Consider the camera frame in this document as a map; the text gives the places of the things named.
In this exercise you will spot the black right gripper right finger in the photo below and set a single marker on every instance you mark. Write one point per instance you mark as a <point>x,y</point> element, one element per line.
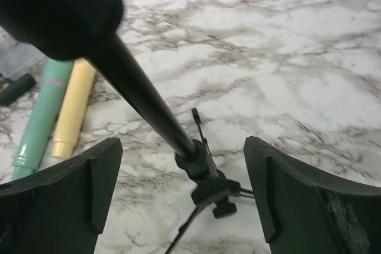
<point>306,210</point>

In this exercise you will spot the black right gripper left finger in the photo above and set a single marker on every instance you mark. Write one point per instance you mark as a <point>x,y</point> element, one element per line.
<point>63,208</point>

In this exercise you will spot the cream yellow microphone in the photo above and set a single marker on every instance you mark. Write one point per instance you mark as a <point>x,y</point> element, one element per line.
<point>73,109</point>

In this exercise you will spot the mint green microphone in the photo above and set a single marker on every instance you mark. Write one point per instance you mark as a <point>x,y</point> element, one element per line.
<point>40,124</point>

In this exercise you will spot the black tripod shock mount stand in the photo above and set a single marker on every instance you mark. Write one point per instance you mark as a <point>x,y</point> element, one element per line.
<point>71,29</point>

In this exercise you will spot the clear plastic screw organizer box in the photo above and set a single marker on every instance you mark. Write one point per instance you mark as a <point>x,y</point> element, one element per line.
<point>16,57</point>

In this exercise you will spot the black T-handle tool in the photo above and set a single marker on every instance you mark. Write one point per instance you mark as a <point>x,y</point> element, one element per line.
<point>16,89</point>

